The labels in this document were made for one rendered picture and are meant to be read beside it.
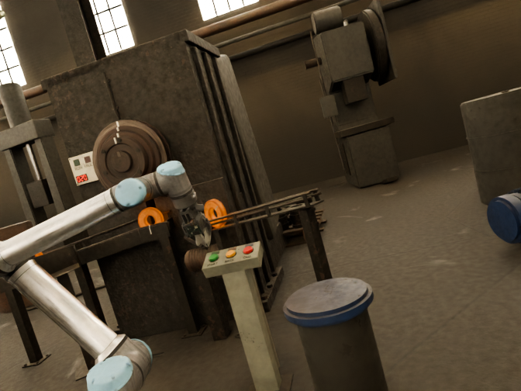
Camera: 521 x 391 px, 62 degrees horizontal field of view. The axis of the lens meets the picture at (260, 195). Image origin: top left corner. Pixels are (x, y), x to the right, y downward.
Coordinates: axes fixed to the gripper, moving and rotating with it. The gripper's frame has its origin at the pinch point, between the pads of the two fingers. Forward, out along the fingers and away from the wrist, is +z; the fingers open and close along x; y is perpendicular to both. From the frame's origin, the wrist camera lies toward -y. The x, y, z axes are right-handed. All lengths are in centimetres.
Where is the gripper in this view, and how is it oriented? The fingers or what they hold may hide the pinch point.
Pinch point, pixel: (207, 242)
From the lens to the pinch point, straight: 175.8
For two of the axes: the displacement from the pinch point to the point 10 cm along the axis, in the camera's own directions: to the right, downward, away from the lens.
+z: 3.1, 8.4, 4.4
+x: 9.5, -2.4, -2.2
